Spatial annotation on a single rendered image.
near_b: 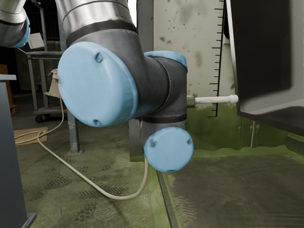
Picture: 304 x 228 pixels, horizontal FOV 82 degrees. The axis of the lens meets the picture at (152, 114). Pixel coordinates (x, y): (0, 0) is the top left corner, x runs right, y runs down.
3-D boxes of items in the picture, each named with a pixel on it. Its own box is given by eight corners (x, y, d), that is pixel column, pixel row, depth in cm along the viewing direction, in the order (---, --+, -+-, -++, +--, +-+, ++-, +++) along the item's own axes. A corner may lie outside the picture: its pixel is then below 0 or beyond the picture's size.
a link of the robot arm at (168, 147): (197, 122, 31) (197, 175, 32) (176, 111, 43) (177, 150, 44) (144, 126, 29) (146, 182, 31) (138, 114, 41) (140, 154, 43)
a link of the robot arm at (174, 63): (170, 44, 25) (172, 128, 27) (194, 54, 35) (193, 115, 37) (119, 52, 30) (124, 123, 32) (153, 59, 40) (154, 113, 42)
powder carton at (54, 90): (51, 90, 292) (57, 67, 288) (78, 97, 306) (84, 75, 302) (41, 92, 242) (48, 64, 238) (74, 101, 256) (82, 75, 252)
